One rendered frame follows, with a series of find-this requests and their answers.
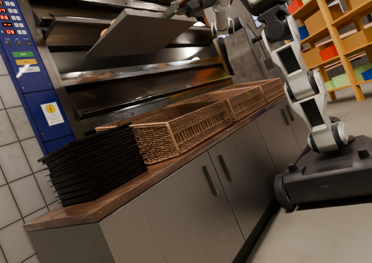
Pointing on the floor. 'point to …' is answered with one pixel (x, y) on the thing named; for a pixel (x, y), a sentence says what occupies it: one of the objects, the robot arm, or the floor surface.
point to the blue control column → (57, 130)
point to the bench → (184, 200)
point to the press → (243, 54)
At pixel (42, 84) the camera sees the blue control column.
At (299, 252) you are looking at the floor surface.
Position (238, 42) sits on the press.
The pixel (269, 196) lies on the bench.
